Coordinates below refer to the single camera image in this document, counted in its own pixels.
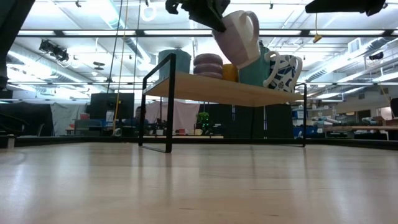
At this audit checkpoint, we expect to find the black monitor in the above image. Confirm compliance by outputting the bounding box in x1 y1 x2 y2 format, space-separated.
90 92 136 121

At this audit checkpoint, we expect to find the person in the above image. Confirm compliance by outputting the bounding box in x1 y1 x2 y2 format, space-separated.
123 106 149 128

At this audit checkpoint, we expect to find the black-framed wooden shelf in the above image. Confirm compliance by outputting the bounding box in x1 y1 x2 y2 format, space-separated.
138 52 308 154

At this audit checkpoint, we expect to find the light wooden workbench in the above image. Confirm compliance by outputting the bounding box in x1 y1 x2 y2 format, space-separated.
323 124 398 141

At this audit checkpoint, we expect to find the grey cloth cover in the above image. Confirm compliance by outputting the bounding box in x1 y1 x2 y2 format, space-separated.
50 102 88 137

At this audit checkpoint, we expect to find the black overhead frame beam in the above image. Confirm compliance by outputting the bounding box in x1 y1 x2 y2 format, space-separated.
17 28 398 39

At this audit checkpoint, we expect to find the black ceiling spotlight cluster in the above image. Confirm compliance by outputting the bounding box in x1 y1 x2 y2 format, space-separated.
38 39 70 63

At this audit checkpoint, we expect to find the lilac ribbed ring mug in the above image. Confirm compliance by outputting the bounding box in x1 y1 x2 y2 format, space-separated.
192 52 224 80

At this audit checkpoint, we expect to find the blue and white floral mug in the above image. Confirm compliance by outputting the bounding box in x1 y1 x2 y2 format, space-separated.
267 54 303 94

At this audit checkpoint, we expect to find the yellow hanging pendant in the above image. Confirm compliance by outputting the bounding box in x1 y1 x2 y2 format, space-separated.
312 12 323 44

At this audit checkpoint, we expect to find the black curtain partition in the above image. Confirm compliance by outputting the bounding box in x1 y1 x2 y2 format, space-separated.
198 103 295 139

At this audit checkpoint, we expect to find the teal mug with white handle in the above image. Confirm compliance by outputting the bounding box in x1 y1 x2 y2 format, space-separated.
238 45 282 89

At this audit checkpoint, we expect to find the yellow mug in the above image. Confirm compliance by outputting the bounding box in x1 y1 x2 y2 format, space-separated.
221 63 240 83

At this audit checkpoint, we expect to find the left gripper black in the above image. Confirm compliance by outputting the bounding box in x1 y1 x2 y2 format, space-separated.
165 0 231 33

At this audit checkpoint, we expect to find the small green plant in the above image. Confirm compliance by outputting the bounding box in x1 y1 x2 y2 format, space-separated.
196 111 211 129

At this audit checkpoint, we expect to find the lilac and white mug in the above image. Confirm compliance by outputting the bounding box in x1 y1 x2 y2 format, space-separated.
211 9 261 70

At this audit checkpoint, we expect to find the white hanging cloth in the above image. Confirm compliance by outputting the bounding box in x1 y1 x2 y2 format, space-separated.
145 100 201 132

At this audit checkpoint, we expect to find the light blue faceted mug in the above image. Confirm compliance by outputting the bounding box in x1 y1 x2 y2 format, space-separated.
157 48 192 80

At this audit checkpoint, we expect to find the thin dark hanging cable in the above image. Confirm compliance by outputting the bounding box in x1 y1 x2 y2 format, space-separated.
132 0 141 95

